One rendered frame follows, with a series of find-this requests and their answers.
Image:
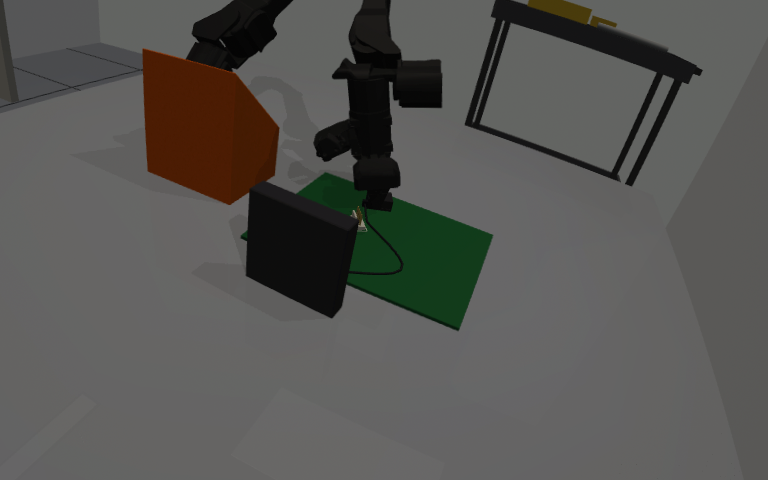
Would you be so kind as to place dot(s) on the black cable with plug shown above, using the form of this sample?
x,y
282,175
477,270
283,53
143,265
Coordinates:
x,y
386,206

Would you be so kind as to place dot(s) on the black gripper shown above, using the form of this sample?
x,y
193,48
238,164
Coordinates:
x,y
374,171

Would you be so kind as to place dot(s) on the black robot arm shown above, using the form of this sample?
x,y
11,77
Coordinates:
x,y
246,26

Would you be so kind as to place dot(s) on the green circuit board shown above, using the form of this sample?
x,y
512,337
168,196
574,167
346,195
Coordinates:
x,y
442,257

